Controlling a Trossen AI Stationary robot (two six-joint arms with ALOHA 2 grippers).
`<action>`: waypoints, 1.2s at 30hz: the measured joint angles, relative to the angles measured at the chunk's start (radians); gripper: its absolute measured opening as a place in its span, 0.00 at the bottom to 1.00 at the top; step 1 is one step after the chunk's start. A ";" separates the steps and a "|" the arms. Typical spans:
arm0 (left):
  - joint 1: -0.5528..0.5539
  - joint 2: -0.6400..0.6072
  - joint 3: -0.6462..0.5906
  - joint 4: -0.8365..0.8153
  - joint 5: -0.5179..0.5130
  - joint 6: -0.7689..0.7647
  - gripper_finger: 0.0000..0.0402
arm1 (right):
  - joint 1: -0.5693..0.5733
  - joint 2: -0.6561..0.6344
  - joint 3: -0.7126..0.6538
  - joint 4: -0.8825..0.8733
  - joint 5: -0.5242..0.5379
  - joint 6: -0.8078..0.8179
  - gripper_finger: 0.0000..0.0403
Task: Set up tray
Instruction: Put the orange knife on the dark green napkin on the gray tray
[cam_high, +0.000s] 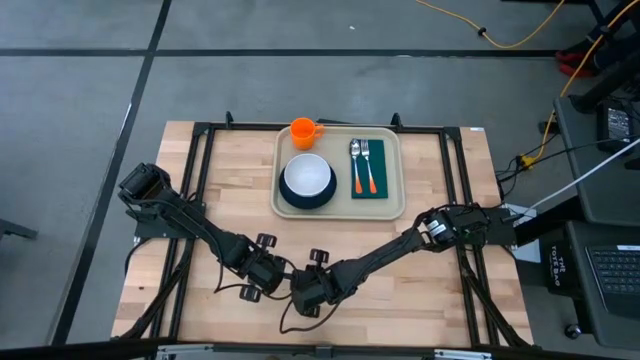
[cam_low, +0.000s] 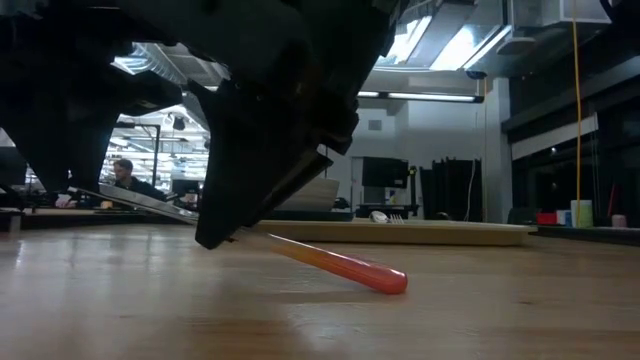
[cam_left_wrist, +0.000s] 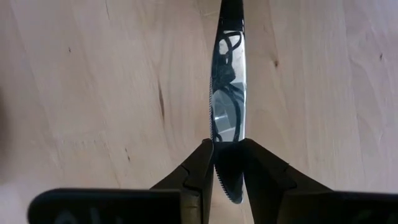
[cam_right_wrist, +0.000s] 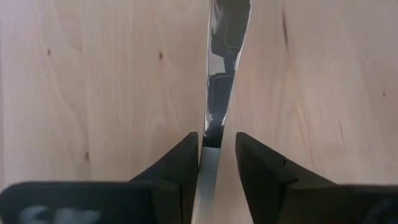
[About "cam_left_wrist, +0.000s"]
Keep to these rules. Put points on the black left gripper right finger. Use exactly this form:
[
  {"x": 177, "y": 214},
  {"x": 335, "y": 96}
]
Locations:
[{"x": 273, "y": 193}]

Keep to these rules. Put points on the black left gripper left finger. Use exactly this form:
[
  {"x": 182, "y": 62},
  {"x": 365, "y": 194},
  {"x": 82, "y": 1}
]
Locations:
[{"x": 186, "y": 193}]

